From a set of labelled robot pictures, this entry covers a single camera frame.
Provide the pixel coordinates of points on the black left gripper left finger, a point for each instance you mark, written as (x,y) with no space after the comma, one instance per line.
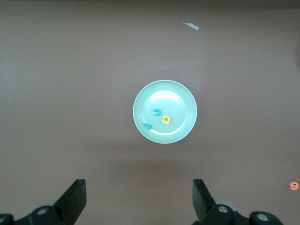
(72,204)

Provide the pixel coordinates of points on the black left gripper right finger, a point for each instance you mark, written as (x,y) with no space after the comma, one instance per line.
(202,204)

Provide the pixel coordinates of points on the yellow foam letter a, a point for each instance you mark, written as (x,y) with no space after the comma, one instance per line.
(166,123)

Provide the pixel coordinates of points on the teal foam letter r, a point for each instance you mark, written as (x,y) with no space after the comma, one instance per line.
(147,125)

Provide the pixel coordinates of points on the teal foam letter c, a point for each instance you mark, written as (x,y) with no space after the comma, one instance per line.
(157,109)

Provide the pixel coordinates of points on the orange foam letter e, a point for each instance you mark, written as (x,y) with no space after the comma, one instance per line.
(294,185)

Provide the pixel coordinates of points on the light green round plate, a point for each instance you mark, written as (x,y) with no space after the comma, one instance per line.
(173,98)

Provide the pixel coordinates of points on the white paper scrap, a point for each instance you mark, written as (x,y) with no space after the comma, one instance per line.
(191,24)

